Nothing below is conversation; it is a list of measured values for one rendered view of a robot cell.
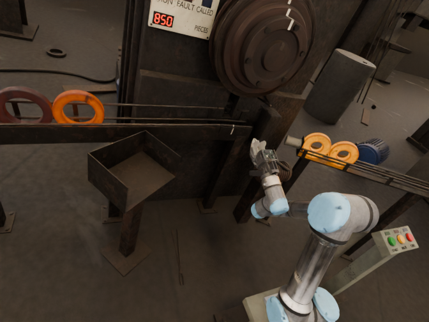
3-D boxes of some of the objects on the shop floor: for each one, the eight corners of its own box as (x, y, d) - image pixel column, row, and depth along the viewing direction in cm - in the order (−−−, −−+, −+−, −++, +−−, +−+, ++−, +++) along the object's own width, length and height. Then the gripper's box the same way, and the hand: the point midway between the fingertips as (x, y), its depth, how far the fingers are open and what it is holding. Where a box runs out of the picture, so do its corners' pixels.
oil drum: (294, 101, 396) (327, 43, 342) (321, 105, 422) (355, 52, 368) (316, 122, 357) (357, 62, 303) (345, 125, 383) (387, 69, 329)
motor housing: (227, 211, 182) (257, 156, 150) (253, 208, 192) (286, 156, 159) (234, 226, 174) (267, 172, 141) (260, 223, 183) (297, 171, 151)
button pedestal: (307, 282, 159) (375, 225, 121) (333, 274, 169) (403, 220, 131) (322, 308, 148) (401, 257, 110) (349, 299, 159) (430, 248, 121)
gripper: (284, 172, 106) (269, 131, 115) (267, 172, 102) (253, 130, 111) (272, 181, 113) (259, 141, 122) (256, 181, 109) (243, 140, 118)
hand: (254, 141), depth 119 cm, fingers closed
